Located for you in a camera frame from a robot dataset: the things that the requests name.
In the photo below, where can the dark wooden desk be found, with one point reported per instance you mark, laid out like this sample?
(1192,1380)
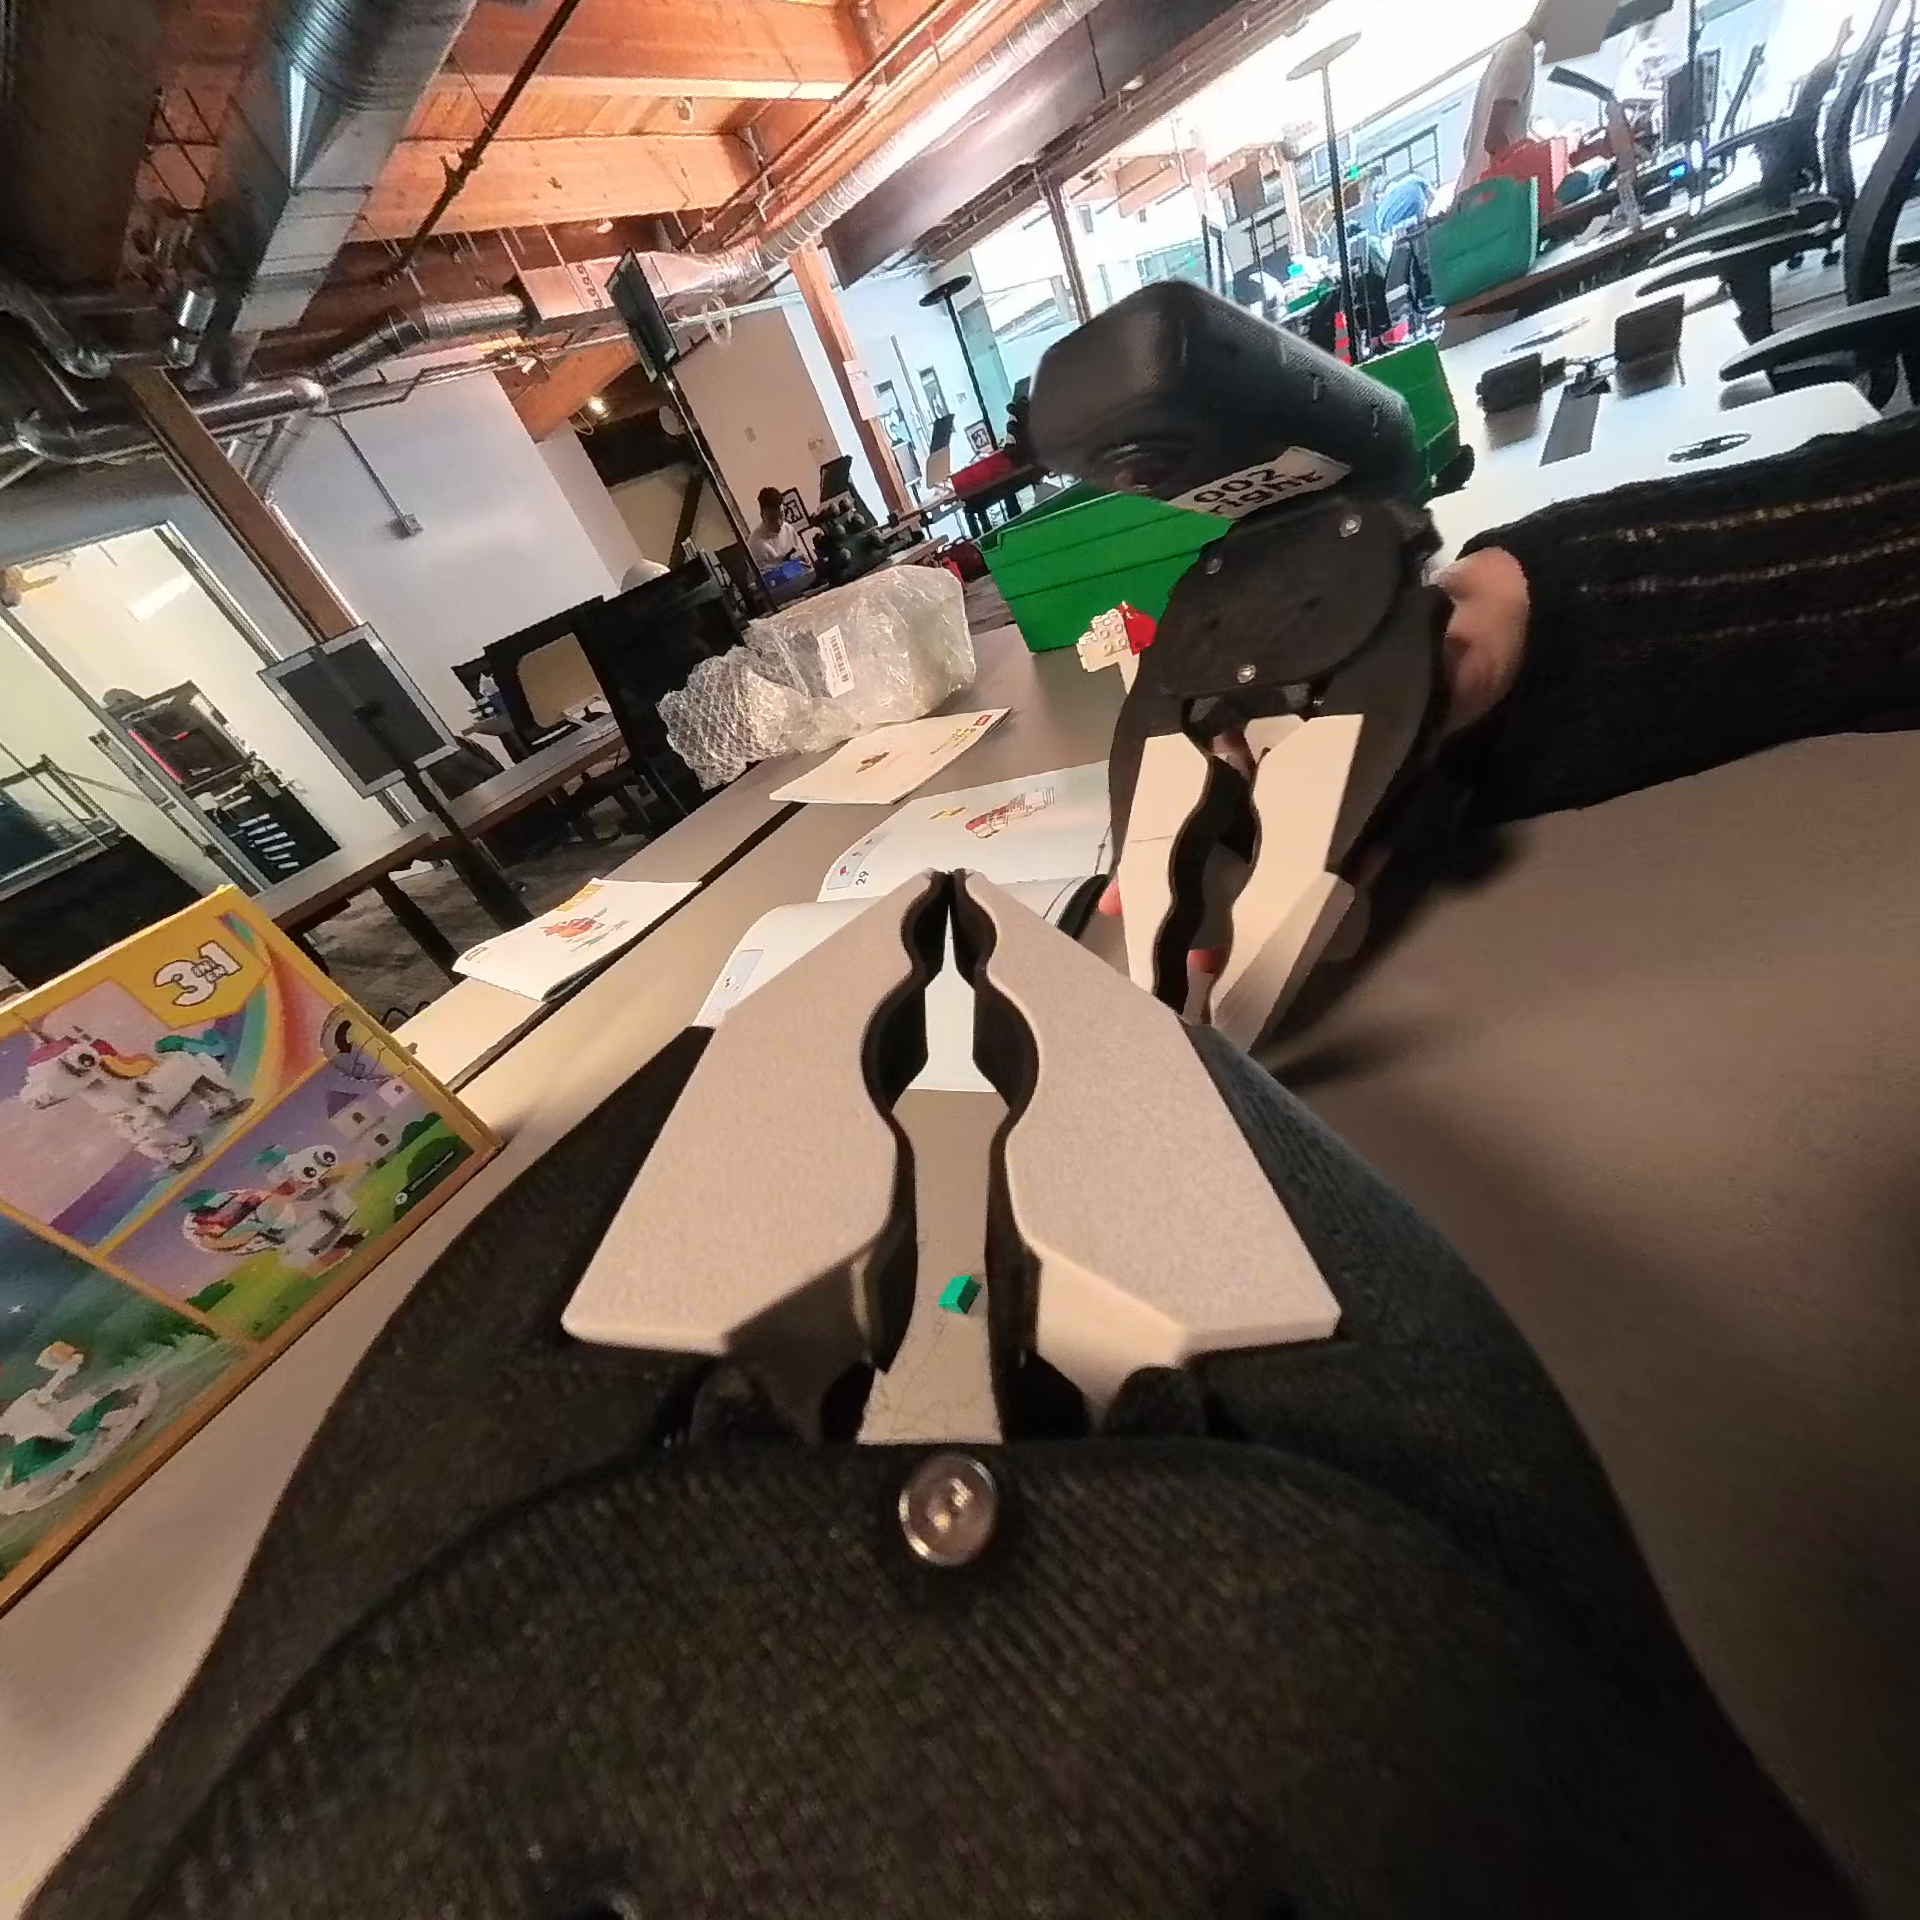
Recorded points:
(376,857)

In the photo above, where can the green plastic bin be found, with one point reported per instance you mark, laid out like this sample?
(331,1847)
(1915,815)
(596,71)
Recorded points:
(1403,404)
(1095,556)

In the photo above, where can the black office chair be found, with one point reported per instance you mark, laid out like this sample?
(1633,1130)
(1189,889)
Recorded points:
(1743,241)
(1832,284)

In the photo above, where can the black hanging monitor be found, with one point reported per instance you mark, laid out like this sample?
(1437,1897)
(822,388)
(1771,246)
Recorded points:
(645,308)

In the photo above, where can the white and red lego model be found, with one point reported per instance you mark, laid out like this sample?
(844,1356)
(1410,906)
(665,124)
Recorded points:
(1116,632)

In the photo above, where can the small dark green lego piece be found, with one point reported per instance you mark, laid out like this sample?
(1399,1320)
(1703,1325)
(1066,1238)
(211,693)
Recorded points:
(954,1293)

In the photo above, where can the bubble wrap sheet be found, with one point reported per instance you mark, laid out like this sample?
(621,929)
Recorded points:
(722,721)

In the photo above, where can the open instruction booklet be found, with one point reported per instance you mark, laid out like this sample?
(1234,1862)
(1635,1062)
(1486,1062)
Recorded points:
(914,857)

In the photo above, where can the colourful lego box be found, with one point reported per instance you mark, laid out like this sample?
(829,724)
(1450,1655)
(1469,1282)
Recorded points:
(180,1139)

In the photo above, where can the person's right hand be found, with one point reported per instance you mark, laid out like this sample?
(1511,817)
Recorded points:
(1486,632)

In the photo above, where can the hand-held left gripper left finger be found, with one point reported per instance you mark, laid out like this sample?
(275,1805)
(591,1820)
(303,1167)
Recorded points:
(750,1170)

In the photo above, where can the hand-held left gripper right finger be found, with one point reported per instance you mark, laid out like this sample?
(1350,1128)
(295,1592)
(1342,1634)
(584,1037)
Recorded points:
(1155,1187)

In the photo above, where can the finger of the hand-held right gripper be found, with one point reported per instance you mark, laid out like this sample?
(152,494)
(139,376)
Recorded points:
(1160,840)
(1301,811)

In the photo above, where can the large silver spiral duct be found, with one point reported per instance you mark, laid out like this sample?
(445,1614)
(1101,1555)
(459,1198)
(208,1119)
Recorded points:
(330,137)

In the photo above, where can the black desk partition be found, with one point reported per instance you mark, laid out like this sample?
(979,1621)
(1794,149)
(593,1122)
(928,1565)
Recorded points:
(633,661)

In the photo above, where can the clear plastic wrapped package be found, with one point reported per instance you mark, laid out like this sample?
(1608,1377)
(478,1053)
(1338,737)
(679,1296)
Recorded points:
(883,646)

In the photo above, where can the closed instruction booklet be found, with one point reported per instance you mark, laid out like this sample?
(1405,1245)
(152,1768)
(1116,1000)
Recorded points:
(579,936)
(883,758)

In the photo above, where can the grey framed screen on stand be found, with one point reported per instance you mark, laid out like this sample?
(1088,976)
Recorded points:
(359,704)

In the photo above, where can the green storage tote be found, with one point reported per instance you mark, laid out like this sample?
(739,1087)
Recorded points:
(1478,241)

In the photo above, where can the person's right forearm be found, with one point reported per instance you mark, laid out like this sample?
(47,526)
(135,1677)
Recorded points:
(1695,632)

